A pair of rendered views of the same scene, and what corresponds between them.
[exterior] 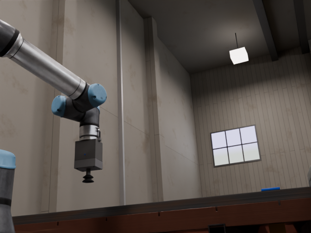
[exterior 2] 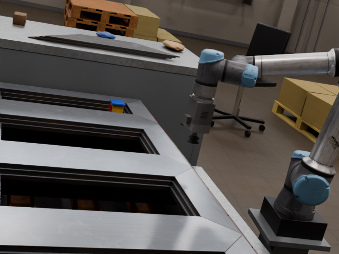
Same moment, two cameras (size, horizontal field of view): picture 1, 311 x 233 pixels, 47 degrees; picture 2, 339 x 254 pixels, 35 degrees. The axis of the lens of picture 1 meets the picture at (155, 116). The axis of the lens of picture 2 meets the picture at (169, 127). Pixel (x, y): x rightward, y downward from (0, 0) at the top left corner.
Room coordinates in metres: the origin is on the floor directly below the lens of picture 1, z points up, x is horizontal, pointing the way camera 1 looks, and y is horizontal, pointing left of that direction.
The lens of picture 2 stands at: (2.41, 1.58, 1.53)
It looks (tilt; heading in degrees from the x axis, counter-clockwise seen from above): 17 degrees down; 233
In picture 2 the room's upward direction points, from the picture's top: 13 degrees clockwise
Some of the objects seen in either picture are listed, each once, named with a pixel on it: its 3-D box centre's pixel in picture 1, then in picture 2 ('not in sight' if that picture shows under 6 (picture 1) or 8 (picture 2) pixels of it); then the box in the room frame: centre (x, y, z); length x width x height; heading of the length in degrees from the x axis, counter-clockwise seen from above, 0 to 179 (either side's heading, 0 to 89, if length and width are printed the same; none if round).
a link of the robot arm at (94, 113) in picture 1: (89, 114); (210, 67); (1.30, 0.26, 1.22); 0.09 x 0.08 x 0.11; 139
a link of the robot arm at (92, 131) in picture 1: (90, 133); (204, 89); (1.30, 0.25, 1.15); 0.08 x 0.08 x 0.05
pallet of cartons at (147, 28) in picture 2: not in sight; (149, 35); (-2.02, -5.28, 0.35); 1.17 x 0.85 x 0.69; 66
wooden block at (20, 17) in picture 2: not in sight; (19, 18); (1.46, -1.13, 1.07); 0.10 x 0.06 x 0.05; 67
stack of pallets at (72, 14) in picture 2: not in sight; (93, 38); (-0.58, -4.26, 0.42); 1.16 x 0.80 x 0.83; 69
